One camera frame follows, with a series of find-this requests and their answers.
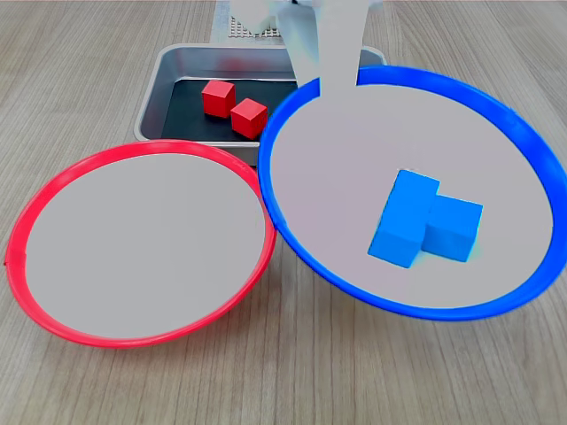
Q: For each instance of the small red cube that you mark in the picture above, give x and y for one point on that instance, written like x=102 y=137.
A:
x=218 y=98
x=248 y=118

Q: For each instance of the white plate blue rim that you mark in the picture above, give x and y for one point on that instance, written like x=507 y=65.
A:
x=345 y=155

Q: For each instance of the black mat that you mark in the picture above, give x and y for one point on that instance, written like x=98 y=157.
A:
x=186 y=119

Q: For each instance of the steel tray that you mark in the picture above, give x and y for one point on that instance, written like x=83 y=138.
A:
x=153 y=102

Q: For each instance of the white plate red rim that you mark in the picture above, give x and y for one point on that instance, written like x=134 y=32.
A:
x=142 y=243

